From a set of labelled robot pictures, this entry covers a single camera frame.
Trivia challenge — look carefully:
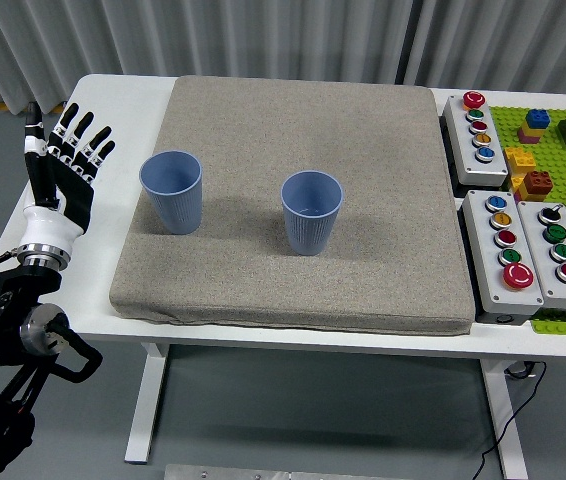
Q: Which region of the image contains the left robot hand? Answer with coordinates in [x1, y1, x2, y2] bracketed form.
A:
[17, 101, 117, 254]

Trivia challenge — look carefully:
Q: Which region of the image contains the blue ribbed plastic cup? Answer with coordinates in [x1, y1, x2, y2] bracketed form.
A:
[280, 170, 344, 257]
[139, 151, 204, 235]

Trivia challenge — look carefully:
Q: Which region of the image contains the grey pleated curtain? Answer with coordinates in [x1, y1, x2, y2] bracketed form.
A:
[0, 0, 566, 114]

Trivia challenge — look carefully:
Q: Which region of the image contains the white table leg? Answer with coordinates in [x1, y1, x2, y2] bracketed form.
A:
[123, 342, 170, 464]
[480, 359, 529, 480]

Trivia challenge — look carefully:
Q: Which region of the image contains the grey-brown fabric mat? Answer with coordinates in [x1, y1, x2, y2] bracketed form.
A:
[108, 74, 477, 336]

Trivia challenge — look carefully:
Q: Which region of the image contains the grey five-button control box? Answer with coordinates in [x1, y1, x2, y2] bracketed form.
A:
[442, 91, 510, 189]
[461, 189, 545, 312]

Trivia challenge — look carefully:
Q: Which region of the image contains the yellow building brick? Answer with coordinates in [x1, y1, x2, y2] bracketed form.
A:
[504, 146, 536, 176]
[516, 123, 545, 145]

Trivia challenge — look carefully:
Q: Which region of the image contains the brown building brick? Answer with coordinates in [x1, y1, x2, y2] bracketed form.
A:
[521, 170, 554, 197]

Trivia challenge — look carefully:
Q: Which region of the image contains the blue building brick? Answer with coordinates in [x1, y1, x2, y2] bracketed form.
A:
[525, 108, 552, 130]

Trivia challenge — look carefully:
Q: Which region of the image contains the green building baseplate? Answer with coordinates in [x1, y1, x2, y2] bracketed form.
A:
[490, 104, 566, 337]

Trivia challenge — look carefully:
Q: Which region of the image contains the grey selector switch control box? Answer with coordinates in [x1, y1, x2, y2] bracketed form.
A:
[516, 199, 566, 310]

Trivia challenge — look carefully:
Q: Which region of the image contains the black floor cable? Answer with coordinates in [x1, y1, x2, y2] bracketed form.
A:
[476, 360, 548, 480]

